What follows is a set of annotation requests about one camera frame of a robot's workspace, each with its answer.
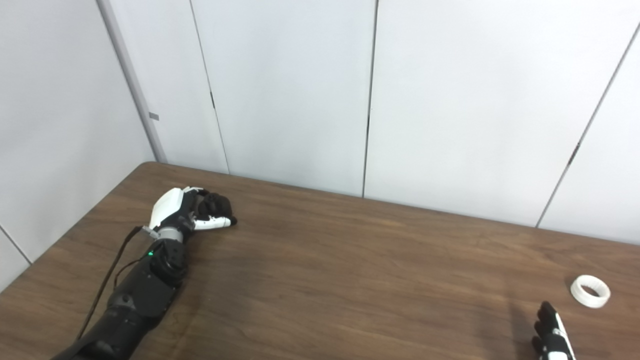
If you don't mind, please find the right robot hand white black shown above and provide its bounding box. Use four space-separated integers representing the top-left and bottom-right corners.
530 300 577 360

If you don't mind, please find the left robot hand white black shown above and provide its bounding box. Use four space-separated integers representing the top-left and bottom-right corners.
148 186 239 234

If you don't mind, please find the round black part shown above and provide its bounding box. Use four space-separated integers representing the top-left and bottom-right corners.
196 192 234 219

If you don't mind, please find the white ring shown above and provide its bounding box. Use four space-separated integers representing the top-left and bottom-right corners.
570 274 612 309

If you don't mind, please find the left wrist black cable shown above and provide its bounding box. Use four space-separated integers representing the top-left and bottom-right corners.
74 225 161 342

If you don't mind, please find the grey wall post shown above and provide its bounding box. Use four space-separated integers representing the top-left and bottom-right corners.
95 0 169 164

